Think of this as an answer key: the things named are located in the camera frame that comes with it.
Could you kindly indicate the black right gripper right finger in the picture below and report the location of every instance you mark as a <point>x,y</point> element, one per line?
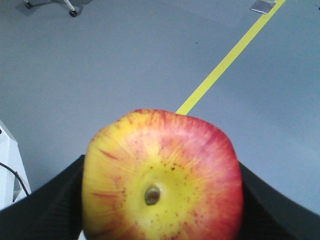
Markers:
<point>270,215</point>

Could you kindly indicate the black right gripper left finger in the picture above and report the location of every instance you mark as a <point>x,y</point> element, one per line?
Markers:
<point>53,212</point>

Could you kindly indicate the red yellow apple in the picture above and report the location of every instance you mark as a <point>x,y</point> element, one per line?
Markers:
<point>158,175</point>

